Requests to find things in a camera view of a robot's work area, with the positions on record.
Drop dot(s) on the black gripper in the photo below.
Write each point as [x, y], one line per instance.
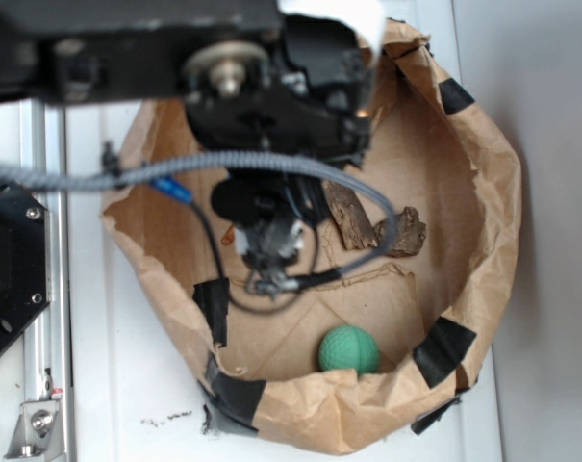
[302, 93]

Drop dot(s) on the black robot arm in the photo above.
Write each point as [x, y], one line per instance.
[78, 52]

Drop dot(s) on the green dimpled ball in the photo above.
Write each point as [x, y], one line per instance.
[349, 347]

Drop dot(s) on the long flat bark piece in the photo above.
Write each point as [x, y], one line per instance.
[350, 216]

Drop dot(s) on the chunky brown bark piece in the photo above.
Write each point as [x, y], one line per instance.
[410, 234]

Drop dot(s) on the orange conch seashell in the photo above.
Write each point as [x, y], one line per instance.
[229, 236]

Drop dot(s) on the brown paper bag bin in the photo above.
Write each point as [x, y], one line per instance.
[433, 316]

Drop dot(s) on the aluminium extrusion rail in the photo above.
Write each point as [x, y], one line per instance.
[47, 341]

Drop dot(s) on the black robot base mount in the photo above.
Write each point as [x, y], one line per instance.
[23, 277]

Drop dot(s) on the metal corner bracket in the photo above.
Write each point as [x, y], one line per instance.
[38, 433]

